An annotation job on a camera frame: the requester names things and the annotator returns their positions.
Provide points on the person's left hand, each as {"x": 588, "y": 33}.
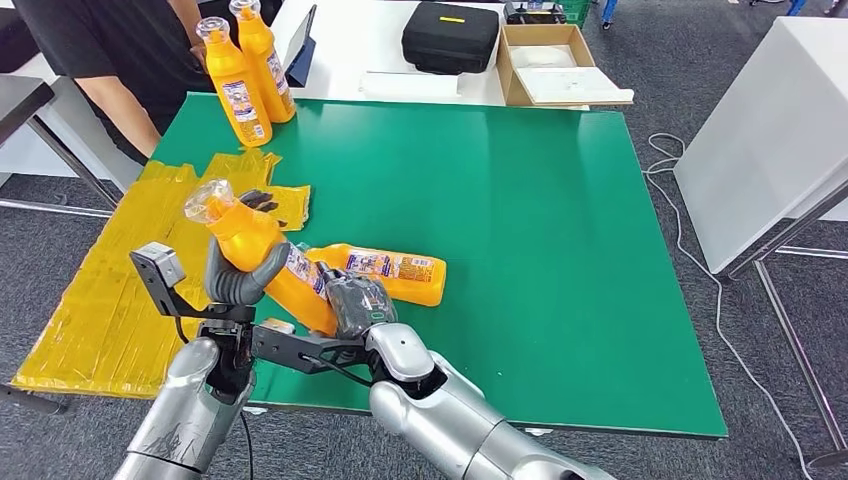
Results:
{"x": 197, "y": 58}

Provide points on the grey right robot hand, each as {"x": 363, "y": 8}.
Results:
{"x": 361, "y": 305}

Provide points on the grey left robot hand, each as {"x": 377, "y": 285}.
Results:
{"x": 238, "y": 288}

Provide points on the orange detergent bottle clear cap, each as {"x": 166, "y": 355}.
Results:
{"x": 235, "y": 99}
{"x": 248, "y": 238}
{"x": 275, "y": 86}
{"x": 397, "y": 291}

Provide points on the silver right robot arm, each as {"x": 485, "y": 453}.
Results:
{"x": 450, "y": 424}

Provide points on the person's right forearm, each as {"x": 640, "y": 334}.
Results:
{"x": 129, "y": 119}

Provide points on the person's left forearm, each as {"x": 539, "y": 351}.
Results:
{"x": 185, "y": 23}

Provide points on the person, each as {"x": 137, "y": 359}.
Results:
{"x": 99, "y": 40}

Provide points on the tablet in dark folio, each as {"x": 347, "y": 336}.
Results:
{"x": 303, "y": 53}

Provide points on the yellow plastic sheet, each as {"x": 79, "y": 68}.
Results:
{"x": 99, "y": 298}

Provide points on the green table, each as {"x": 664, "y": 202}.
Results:
{"x": 497, "y": 218}

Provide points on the white desk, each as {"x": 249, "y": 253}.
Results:
{"x": 358, "y": 43}

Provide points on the grey desk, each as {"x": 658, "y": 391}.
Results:
{"x": 20, "y": 99}

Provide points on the black office chair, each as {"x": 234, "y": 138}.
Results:
{"x": 13, "y": 36}

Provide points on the white paper sheet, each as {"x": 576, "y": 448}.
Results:
{"x": 409, "y": 86}

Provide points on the black carrying case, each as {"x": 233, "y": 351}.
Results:
{"x": 449, "y": 38}

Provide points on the open cardboard box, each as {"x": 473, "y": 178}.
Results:
{"x": 504, "y": 73}

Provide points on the white flat board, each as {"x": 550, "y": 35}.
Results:
{"x": 573, "y": 86}

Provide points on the white foam pad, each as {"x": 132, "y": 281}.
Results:
{"x": 543, "y": 56}

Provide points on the black controller device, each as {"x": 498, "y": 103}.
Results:
{"x": 534, "y": 13}

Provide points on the green plastic crate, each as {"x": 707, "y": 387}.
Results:
{"x": 580, "y": 10}

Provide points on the white table metal legs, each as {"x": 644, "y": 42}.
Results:
{"x": 775, "y": 129}

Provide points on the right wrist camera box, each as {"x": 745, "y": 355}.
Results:
{"x": 291, "y": 348}

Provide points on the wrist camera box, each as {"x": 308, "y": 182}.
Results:
{"x": 291, "y": 348}
{"x": 159, "y": 262}

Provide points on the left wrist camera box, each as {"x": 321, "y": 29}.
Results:
{"x": 159, "y": 262}

